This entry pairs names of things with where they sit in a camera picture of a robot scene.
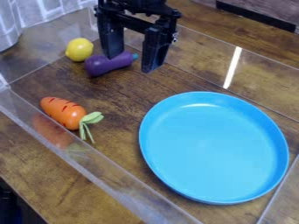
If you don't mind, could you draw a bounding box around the purple toy eggplant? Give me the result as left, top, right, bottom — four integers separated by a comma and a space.
84, 51, 139, 77

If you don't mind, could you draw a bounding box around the yellow toy lemon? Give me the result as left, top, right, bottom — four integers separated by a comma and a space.
66, 38, 94, 62

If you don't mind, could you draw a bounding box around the blue round tray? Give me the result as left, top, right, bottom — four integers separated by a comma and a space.
139, 92, 288, 205

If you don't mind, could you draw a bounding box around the white checked curtain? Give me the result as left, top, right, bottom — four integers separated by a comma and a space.
0, 0, 98, 52

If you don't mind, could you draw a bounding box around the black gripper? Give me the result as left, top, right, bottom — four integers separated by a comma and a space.
95, 0, 182, 74

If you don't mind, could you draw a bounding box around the orange toy carrot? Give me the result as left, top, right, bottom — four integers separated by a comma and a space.
40, 96, 104, 142

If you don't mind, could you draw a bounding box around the dark baseboard strip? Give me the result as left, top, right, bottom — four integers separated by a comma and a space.
216, 0, 296, 33

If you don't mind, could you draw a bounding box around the clear acrylic front barrier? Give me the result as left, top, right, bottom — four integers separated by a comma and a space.
0, 74, 202, 224

